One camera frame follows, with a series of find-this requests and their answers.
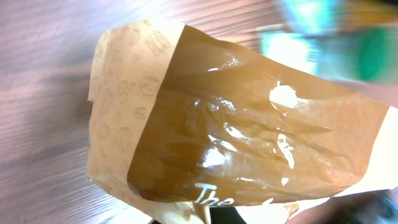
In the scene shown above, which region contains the brown snack wrapper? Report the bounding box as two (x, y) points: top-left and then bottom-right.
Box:
(86, 20), (397, 223)

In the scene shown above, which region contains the teal snack packet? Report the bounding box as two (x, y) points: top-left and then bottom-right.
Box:
(260, 30), (319, 75)

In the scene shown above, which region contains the green lid jar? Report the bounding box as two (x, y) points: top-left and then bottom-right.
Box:
(355, 26), (397, 84)

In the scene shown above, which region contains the teal tissue pack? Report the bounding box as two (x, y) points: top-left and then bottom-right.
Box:
(280, 0), (341, 35)

